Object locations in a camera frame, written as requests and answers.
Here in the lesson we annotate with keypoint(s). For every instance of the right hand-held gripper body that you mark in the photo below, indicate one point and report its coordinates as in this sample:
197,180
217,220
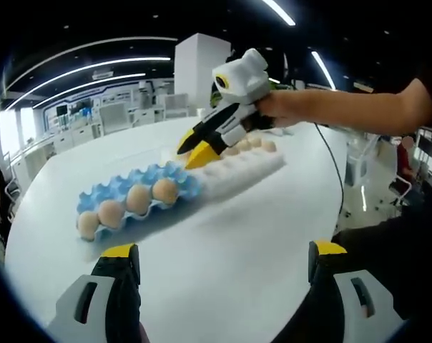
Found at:
244,82

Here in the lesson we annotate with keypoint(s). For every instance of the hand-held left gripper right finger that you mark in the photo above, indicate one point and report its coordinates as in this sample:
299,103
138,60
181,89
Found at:
330,293

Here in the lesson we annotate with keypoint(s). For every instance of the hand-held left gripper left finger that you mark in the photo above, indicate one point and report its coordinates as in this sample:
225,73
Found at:
112,293

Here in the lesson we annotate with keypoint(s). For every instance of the group of tan eggs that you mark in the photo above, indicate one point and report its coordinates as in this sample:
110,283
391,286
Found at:
267,145

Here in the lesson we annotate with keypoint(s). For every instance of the blue egg tray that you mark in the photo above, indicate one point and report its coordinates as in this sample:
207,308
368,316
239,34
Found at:
130,180

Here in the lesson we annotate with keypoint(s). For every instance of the white foam egg holder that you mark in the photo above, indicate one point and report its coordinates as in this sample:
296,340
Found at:
237,171

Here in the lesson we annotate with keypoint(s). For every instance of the person's right hand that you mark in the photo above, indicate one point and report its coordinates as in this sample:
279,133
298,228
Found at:
284,107

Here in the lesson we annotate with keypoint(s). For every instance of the person's left hand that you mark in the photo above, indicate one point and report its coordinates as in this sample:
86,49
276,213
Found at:
144,332

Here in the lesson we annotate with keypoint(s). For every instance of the white mesh office chair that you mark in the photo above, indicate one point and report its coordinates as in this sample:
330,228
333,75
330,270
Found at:
112,116
176,105

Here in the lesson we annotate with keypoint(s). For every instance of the person's dark shirt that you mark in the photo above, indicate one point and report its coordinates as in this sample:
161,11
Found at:
398,257

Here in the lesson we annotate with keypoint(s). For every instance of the ceiling light strip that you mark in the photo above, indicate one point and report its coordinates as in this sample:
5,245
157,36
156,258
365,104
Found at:
280,12
321,67

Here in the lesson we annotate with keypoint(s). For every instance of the white table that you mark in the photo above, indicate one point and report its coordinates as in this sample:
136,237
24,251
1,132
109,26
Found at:
219,257

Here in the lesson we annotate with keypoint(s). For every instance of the ceiling air conditioner unit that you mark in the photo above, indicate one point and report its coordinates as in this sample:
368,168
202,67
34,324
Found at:
103,74

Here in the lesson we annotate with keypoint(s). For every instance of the row of white cabinets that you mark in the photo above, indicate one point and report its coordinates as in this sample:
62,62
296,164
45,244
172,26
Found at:
76,134

